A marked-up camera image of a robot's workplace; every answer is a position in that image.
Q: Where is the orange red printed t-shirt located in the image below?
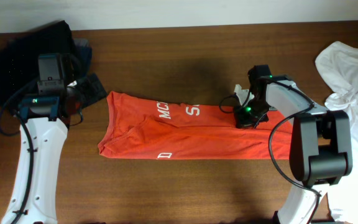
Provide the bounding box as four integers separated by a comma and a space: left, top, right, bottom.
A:
98, 91, 283, 160

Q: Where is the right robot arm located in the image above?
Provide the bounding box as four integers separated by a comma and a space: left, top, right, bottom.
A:
233, 65, 353, 224

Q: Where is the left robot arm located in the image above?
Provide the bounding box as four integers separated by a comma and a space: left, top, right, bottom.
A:
1, 54, 107, 223

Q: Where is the navy blue folded garment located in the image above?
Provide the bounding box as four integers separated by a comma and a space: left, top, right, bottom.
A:
70, 45, 93, 78

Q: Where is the black folded garment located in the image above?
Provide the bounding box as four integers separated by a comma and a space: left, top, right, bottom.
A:
0, 21, 84, 106

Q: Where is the white t-shirt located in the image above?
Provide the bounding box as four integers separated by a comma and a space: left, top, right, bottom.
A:
315, 41, 358, 223

